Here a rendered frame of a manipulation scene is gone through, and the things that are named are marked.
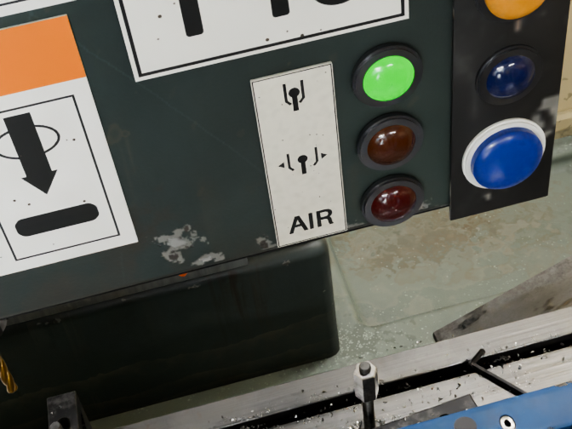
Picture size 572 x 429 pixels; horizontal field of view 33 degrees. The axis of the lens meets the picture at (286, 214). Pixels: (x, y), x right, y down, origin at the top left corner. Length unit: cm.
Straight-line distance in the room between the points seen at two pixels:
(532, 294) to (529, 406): 78
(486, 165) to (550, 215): 146
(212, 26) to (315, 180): 8
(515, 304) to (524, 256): 22
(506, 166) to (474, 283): 133
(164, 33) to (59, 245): 10
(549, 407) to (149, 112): 52
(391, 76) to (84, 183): 12
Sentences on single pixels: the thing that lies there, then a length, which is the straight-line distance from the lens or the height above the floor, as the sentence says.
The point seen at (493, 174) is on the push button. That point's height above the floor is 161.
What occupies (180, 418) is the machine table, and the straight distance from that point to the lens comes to 120.
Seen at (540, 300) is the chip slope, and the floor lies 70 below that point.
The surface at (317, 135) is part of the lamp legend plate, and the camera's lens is 36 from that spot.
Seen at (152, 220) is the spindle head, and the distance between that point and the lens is 38.
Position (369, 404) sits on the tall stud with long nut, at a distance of 111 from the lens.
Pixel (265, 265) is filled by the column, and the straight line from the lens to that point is 138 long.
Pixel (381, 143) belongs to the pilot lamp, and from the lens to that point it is 37.
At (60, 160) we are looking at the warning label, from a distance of 35.
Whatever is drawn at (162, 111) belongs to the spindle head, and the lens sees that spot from 34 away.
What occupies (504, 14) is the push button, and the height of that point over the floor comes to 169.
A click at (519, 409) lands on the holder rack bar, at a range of 79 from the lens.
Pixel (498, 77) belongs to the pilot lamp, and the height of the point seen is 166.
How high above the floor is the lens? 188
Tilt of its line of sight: 44 degrees down
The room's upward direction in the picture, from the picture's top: 9 degrees counter-clockwise
